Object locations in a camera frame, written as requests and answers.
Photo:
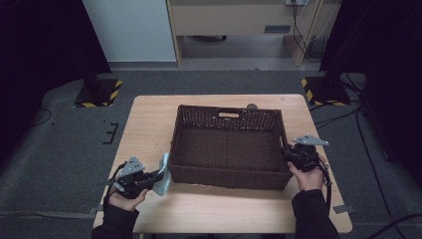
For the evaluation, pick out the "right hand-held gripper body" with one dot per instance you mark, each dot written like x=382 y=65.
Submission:
x=305 y=157

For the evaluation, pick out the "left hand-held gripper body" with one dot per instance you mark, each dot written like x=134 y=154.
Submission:
x=131 y=182

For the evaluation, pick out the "light blue cloth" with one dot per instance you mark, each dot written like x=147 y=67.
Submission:
x=164 y=186

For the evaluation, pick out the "brown woven basket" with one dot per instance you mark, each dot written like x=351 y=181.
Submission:
x=229 y=149

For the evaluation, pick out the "person's left hand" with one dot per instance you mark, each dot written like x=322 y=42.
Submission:
x=127 y=202

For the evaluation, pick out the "person's right hand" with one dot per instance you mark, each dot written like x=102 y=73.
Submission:
x=310 y=181

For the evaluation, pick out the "black round table grommet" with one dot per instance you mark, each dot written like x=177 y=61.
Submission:
x=252 y=106

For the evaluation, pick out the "black stand with striped base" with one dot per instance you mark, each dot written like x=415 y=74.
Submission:
x=99 y=94
x=326 y=91

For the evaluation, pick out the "black curtain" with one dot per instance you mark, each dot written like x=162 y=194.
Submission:
x=40 y=49
x=391 y=66

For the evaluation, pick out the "light wooden cabinet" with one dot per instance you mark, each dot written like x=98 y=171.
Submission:
x=232 y=20

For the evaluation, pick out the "white panel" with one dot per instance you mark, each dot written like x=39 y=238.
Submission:
x=132 y=30

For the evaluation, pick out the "white power strip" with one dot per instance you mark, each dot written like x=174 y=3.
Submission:
x=296 y=2

